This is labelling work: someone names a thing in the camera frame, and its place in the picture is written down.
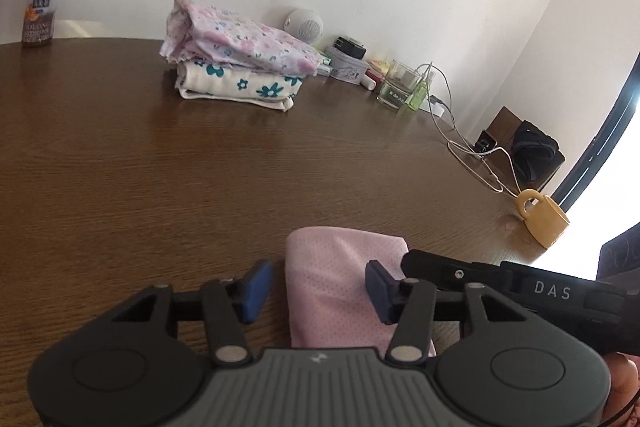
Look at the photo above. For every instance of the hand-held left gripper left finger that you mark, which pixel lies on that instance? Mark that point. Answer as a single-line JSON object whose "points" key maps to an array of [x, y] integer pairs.
{"points": [[257, 291]]}

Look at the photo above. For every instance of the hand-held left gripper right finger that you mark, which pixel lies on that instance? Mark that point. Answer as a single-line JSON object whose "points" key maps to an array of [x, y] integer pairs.
{"points": [[380, 296]]}

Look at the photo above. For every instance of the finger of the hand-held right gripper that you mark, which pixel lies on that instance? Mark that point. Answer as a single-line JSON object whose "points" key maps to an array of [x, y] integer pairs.
{"points": [[450, 274]]}

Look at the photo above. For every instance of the pink blue purple mesh vest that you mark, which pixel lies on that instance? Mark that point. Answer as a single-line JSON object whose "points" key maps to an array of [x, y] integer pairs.
{"points": [[330, 277]]}

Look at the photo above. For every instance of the person's right hand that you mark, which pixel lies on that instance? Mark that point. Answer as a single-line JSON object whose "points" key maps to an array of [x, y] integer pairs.
{"points": [[625, 382]]}

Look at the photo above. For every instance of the yellow mug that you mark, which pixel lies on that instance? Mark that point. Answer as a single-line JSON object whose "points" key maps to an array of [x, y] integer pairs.
{"points": [[545, 219]]}

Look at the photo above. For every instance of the black phone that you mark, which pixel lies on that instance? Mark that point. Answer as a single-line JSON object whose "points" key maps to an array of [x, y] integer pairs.
{"points": [[486, 143]]}

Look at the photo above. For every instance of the black bag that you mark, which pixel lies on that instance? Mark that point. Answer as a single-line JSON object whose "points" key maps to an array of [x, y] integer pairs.
{"points": [[535, 152]]}

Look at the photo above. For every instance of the white charger plug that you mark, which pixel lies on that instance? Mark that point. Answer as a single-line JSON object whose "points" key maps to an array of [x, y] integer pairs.
{"points": [[439, 107]]}

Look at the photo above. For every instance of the green spray bottle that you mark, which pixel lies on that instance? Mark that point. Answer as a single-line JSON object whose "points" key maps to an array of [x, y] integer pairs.
{"points": [[417, 96]]}

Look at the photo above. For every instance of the clear glass cup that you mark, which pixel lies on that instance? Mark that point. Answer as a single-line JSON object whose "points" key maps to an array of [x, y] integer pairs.
{"points": [[397, 87]]}

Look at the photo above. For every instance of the folded white teal-flower cloth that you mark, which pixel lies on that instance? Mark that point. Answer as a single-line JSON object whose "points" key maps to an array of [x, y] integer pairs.
{"points": [[235, 87]]}

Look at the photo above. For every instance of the small pink tube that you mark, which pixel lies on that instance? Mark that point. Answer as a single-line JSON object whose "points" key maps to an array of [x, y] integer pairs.
{"points": [[371, 81]]}

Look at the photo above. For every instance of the small green white boxes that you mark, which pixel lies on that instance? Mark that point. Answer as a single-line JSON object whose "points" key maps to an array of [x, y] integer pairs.
{"points": [[326, 66]]}

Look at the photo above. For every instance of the black power adapter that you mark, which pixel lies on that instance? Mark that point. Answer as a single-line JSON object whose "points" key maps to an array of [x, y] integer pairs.
{"points": [[350, 47]]}

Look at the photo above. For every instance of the folded pink floral cloth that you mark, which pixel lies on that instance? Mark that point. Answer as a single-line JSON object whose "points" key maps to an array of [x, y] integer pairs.
{"points": [[240, 37]]}

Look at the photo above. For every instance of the white round robot speaker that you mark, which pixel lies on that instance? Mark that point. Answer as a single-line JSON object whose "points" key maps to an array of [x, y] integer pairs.
{"points": [[306, 24]]}

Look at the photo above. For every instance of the dark window frame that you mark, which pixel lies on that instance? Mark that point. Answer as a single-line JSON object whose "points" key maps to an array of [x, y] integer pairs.
{"points": [[605, 127]]}

